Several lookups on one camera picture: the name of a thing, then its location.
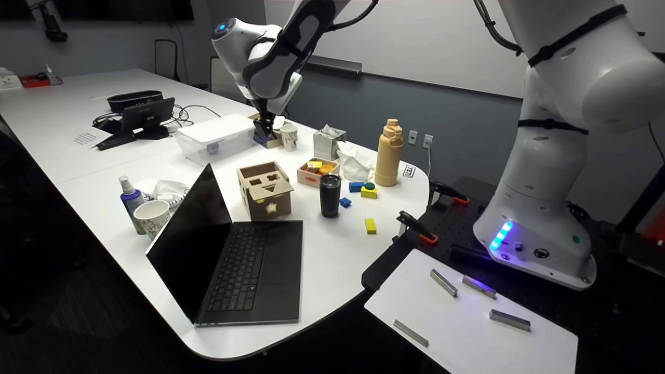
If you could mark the green block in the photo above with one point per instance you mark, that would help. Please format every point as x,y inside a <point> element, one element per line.
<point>368,186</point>

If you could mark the open cardboard box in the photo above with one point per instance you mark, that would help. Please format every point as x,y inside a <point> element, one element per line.
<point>279,142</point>

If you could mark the black laptop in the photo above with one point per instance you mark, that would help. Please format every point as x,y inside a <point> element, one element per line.
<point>250,271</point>

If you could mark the black tumbler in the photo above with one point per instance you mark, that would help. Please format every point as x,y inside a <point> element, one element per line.
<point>332,199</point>

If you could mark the black conference phone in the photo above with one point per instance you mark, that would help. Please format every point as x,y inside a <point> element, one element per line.
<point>141,118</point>

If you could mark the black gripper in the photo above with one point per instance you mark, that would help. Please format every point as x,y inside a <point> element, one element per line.
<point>264,118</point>

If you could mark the patterned ceramic mug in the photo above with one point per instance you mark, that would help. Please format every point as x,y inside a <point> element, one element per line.
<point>152,218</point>

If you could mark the wooden tray with blocks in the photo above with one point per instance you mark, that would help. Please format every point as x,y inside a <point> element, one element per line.
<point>315,171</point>

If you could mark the office chair light back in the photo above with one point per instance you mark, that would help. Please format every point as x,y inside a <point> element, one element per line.
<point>164,58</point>

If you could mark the black clamp orange tip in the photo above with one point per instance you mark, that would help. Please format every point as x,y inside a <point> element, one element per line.
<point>450,197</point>
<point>416,227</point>

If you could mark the wall whiteboard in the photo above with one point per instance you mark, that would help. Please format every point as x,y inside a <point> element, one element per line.
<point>428,34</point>

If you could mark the black wall screen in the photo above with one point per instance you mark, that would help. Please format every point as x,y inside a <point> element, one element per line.
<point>125,10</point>

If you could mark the white wall outlet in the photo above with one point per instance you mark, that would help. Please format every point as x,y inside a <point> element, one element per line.
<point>428,141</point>
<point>412,136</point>

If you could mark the red flat item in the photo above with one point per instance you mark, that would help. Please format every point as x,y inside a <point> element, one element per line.
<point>34,80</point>

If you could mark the wooden shape sorter box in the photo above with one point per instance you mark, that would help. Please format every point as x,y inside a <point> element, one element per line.
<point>266,197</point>

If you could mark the tan water bottle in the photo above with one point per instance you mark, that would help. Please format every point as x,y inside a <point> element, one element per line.
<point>390,156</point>

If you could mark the white paper cup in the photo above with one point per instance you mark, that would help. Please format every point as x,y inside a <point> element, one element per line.
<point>289,137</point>

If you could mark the crumpled clear plastic bag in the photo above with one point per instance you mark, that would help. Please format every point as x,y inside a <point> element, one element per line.
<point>172,191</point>

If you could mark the grey patterned tissue box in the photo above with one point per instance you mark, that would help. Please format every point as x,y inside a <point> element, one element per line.
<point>324,146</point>

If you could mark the small blue block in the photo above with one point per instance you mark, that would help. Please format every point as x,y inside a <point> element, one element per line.
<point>346,202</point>

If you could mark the long yellow block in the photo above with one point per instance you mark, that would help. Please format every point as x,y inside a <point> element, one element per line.
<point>370,227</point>

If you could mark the white board sheet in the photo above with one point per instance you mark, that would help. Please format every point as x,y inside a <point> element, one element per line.
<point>471,333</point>

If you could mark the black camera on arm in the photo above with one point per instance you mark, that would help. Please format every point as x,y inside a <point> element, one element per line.
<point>51,22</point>

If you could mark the clear plastic wrapper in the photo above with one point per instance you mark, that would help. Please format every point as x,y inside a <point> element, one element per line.
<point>354,168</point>

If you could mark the black robot cart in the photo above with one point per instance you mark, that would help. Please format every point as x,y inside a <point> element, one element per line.
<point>610,319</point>

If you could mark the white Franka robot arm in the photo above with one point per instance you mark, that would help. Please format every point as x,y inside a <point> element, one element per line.
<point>554,174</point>

